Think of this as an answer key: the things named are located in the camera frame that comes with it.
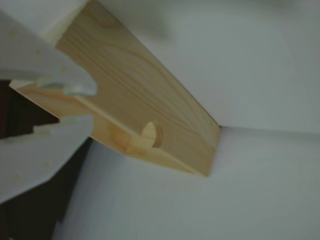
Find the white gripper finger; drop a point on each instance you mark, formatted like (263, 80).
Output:
(42, 62)
(37, 160)

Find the light wooden box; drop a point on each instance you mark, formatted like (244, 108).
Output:
(140, 100)

